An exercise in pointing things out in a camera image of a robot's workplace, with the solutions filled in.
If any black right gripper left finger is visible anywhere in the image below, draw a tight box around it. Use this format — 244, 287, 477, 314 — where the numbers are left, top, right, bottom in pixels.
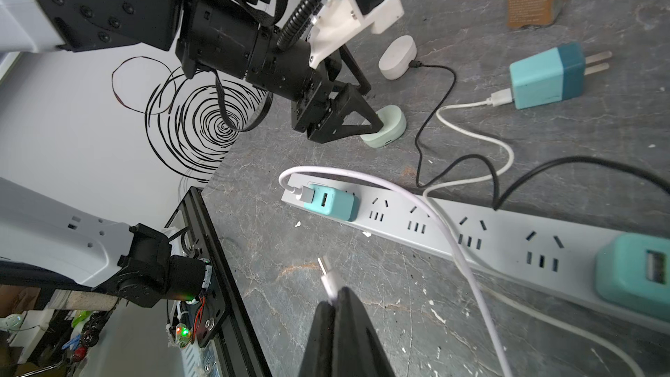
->
298, 301, 337, 377

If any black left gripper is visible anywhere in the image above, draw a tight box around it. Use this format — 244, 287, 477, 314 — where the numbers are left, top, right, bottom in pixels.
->
176, 0, 384, 144

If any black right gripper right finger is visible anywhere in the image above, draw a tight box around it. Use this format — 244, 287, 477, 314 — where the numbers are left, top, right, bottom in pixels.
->
334, 287, 395, 376

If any white round earbud case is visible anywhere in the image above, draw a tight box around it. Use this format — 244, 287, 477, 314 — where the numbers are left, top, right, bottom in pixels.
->
378, 35, 418, 80

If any white charging cable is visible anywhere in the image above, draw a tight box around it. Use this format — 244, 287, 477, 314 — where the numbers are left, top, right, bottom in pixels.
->
278, 165, 514, 377

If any black charging cable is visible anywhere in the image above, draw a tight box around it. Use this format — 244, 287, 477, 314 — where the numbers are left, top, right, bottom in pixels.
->
407, 59, 670, 211

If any white power strip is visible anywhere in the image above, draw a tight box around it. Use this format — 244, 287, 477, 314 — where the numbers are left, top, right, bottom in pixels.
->
289, 174, 669, 333

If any teal charger with black cable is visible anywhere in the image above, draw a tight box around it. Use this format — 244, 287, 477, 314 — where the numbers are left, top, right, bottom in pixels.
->
595, 233, 669, 322

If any pale green round earbud case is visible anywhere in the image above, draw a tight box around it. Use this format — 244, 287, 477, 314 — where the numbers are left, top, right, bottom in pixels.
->
361, 105, 407, 148

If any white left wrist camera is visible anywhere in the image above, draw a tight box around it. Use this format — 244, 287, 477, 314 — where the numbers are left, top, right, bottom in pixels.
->
307, 0, 404, 69

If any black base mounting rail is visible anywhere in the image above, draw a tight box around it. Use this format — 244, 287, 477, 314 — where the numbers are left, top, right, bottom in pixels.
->
166, 187, 271, 376

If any teal charger with white cable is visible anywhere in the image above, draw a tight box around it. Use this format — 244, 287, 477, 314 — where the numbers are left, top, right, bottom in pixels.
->
486, 42, 612, 110

